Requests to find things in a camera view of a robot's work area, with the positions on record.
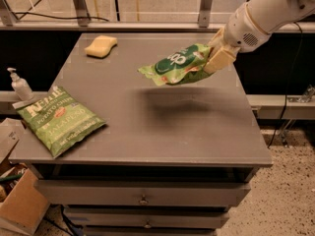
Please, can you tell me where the black cable at right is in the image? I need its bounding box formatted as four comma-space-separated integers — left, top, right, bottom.
267, 22, 304, 149

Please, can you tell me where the black cable on floor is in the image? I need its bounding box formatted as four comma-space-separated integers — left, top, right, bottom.
13, 11, 110, 23

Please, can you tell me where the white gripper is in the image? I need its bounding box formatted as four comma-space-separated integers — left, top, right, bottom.
203, 2, 271, 74

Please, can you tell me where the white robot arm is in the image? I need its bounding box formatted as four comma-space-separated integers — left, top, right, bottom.
203, 0, 315, 74

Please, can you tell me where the metal railing frame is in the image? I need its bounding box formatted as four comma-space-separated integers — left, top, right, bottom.
0, 0, 315, 34

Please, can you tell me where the green rice chip bag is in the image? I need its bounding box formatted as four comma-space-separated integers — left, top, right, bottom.
138, 43, 212, 86

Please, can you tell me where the yellow sponge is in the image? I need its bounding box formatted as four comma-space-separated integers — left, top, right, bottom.
85, 35, 117, 58

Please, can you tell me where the grey drawer cabinet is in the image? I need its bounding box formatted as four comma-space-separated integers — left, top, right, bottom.
11, 33, 272, 236

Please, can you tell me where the cardboard box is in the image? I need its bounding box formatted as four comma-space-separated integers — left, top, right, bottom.
0, 117, 51, 236

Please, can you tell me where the white pump bottle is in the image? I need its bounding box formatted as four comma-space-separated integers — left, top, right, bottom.
7, 68, 33, 101

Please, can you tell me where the green jalapeno chip bag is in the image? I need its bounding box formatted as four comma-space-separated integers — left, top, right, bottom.
13, 86, 105, 158

